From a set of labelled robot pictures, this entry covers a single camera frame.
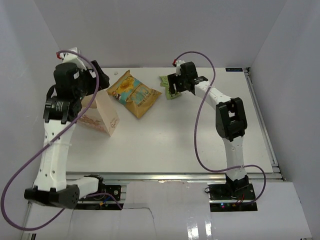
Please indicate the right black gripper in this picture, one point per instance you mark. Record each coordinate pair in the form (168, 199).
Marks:
(173, 80)

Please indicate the green sour candy packet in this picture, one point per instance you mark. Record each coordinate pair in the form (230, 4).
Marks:
(169, 95)

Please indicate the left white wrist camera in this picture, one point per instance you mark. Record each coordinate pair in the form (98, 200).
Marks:
(71, 58)

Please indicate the beige paper bag orange handles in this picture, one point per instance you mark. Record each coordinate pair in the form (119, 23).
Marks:
(101, 115)

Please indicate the light green snack packet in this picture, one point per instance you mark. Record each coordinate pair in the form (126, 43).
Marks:
(164, 81)

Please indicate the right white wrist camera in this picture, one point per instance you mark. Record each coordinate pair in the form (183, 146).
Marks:
(177, 64)

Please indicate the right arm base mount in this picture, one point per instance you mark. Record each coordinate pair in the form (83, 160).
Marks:
(222, 200)

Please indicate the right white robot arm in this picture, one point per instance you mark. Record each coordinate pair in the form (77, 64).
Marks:
(230, 119)

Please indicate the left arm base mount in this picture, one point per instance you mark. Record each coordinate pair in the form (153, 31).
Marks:
(104, 196)

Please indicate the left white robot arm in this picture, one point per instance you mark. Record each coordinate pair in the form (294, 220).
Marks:
(61, 111)

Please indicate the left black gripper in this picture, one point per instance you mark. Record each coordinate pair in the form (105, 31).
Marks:
(103, 78)

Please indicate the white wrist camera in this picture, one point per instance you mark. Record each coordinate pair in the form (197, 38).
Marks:
(71, 58)
(177, 64)

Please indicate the aluminium table rail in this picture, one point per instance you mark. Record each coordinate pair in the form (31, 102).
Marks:
(172, 176)

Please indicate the blue table corner label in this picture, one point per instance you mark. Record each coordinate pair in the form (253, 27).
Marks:
(233, 69)

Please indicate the kettle chips bag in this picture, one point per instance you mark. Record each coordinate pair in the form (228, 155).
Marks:
(134, 95)

